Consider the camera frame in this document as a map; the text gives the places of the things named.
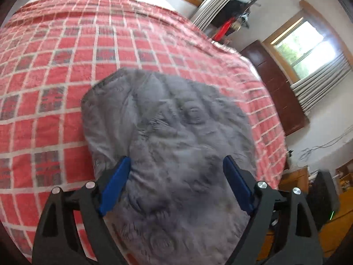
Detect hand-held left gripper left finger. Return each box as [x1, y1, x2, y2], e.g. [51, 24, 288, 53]
[32, 156, 132, 265]

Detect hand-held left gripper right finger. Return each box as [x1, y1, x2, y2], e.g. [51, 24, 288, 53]
[222, 155, 323, 265]

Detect grey quilted blanket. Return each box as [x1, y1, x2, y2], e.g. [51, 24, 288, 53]
[81, 68, 259, 265]

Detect dark hanging clothes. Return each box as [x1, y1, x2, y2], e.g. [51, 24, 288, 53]
[212, 0, 262, 31]

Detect black speaker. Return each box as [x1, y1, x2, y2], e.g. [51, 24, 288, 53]
[308, 170, 341, 230]

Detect dark brown wooden cabinet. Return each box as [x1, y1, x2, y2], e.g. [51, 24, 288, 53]
[240, 40, 310, 136]

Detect cluttered wooden shelf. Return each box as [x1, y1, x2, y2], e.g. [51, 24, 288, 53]
[335, 159, 353, 191]

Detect white pleated curtain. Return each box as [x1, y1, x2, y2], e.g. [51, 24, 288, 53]
[289, 52, 353, 114]
[190, 0, 252, 31]

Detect red plaid blanket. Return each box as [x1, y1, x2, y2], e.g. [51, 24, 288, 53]
[0, 0, 289, 265]

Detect small wooden framed window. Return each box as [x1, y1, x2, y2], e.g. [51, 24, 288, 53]
[262, 0, 353, 84]

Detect red cloth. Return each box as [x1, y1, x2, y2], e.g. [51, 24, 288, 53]
[214, 18, 235, 42]

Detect wall cables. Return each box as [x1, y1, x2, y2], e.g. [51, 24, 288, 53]
[299, 131, 353, 161]

